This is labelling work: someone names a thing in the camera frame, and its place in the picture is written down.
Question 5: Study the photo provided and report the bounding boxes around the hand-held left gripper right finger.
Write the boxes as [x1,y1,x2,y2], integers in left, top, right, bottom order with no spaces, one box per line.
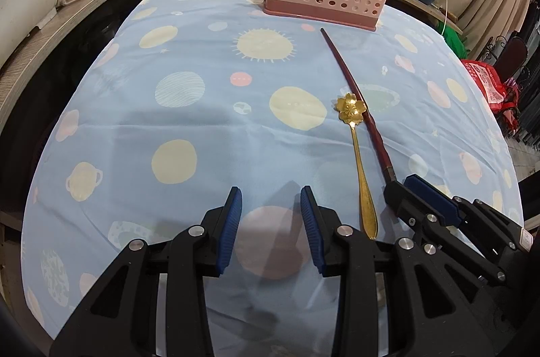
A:
[299,185,494,357]

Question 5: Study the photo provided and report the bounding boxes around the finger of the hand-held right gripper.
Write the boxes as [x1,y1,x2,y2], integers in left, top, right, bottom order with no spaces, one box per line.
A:
[404,174,536,263]
[383,182,515,287]

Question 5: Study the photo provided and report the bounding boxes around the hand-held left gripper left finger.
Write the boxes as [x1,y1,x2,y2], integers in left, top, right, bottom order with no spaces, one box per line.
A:
[48,185,244,357]

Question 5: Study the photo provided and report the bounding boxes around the dark red chopstick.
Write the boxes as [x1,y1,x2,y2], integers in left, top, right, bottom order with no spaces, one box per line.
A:
[320,28,397,186]

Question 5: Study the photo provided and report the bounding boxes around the gold flower spoon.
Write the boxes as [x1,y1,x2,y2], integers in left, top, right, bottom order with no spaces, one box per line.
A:
[335,91,378,240]

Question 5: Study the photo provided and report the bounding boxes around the red plastic bag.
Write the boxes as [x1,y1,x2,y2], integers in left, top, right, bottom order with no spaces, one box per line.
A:
[460,59,517,117]

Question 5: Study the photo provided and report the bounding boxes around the green cloth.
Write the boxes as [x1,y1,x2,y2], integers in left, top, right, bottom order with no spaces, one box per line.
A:
[436,20,469,58]

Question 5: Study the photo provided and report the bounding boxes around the dark metal chair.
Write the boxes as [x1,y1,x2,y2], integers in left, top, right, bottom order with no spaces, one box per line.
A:
[481,34,530,83]

